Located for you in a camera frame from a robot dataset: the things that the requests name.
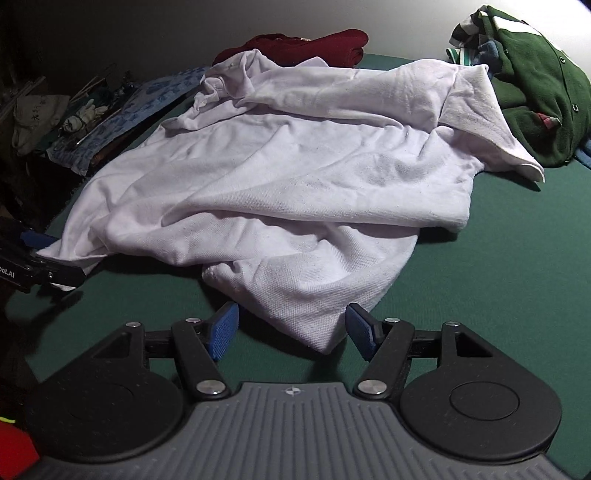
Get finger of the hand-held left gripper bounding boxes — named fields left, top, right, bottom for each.
left=25, top=255, right=88, bottom=289
left=20, top=232, right=59, bottom=250

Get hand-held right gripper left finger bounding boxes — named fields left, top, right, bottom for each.
left=90, top=302, right=241, bottom=400

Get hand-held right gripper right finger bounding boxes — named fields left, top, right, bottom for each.
left=345, top=303, right=495, bottom=399

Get white polo shirt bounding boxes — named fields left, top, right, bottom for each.
left=34, top=50, right=546, bottom=355

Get white cloth bag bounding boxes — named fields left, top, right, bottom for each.
left=11, top=94, right=71, bottom=156

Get white gloves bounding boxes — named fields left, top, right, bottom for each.
left=61, top=103, right=110, bottom=136

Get green felt mat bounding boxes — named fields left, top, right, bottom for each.
left=4, top=53, right=591, bottom=480

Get blue patterned towel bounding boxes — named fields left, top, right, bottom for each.
left=50, top=65, right=214, bottom=176

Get red cloth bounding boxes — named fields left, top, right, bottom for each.
left=0, top=414, right=40, bottom=479

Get dark red sweater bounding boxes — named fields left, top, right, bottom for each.
left=212, top=28, right=369, bottom=68

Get green white striped garment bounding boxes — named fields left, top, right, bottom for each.
left=445, top=45, right=478, bottom=66

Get blue denim garment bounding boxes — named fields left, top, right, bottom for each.
left=475, top=41, right=503, bottom=65

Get green cardigan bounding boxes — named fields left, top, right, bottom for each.
left=480, top=4, right=591, bottom=168

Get dark striped garment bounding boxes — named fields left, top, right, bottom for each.
left=450, top=6, right=491, bottom=49

